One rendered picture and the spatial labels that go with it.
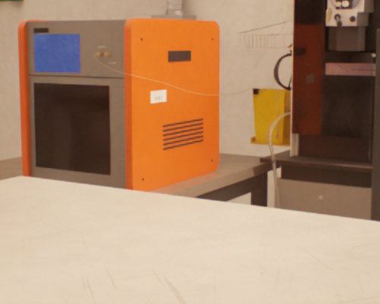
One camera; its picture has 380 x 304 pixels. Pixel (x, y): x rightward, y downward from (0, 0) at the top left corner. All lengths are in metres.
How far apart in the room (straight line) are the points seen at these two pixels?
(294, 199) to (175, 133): 0.45
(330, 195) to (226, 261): 1.53
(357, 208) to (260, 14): 1.61
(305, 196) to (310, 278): 1.58
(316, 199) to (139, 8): 1.99
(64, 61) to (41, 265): 1.32
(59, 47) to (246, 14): 1.77
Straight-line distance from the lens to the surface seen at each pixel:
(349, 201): 2.13
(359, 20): 2.08
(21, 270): 0.63
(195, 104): 2.03
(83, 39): 1.88
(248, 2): 3.58
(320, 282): 0.59
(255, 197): 2.39
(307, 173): 2.19
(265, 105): 2.29
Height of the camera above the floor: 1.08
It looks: 8 degrees down
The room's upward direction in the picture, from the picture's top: straight up
